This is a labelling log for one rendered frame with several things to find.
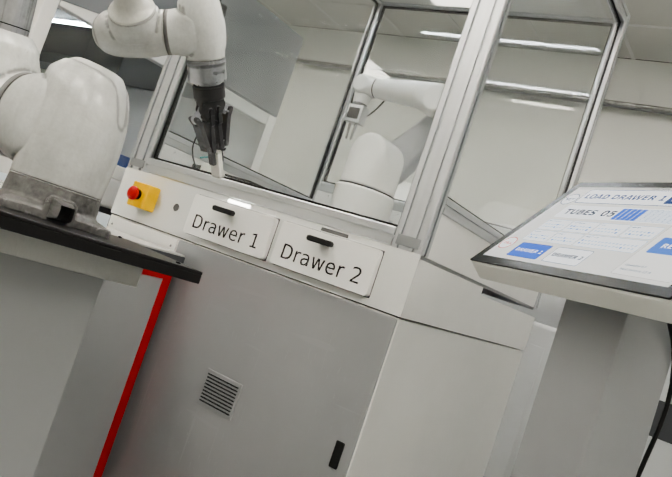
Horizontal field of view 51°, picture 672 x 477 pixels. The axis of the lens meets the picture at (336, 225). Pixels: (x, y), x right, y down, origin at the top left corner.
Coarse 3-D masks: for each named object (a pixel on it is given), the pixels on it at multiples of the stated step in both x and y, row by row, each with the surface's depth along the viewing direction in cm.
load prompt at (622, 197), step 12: (588, 192) 143; (600, 192) 140; (612, 192) 137; (624, 192) 134; (636, 192) 131; (648, 192) 129; (660, 192) 126; (624, 204) 129; (636, 204) 127; (648, 204) 124; (660, 204) 122
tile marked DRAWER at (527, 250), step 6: (522, 246) 135; (528, 246) 134; (534, 246) 132; (540, 246) 131; (546, 246) 130; (552, 246) 128; (510, 252) 136; (516, 252) 134; (522, 252) 133; (528, 252) 131; (534, 252) 130; (540, 252) 129; (528, 258) 129; (534, 258) 128
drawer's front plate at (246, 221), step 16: (192, 208) 192; (208, 208) 189; (240, 208) 183; (192, 224) 191; (208, 224) 188; (224, 224) 185; (240, 224) 182; (256, 224) 179; (272, 224) 177; (208, 240) 187; (224, 240) 184; (240, 240) 181; (256, 240) 178; (256, 256) 177
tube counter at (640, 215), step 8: (608, 208) 131; (616, 208) 129; (624, 208) 128; (632, 208) 126; (640, 208) 124; (600, 216) 130; (608, 216) 128; (616, 216) 126; (624, 216) 125; (632, 216) 123; (640, 216) 121; (648, 216) 120; (656, 216) 118; (664, 216) 117
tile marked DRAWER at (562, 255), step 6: (552, 252) 126; (558, 252) 125; (564, 252) 124; (570, 252) 122; (576, 252) 121; (582, 252) 120; (588, 252) 119; (546, 258) 125; (552, 258) 124; (558, 258) 123; (564, 258) 121; (570, 258) 120; (576, 258) 119; (582, 258) 118; (564, 264) 119; (570, 264) 118; (576, 264) 117
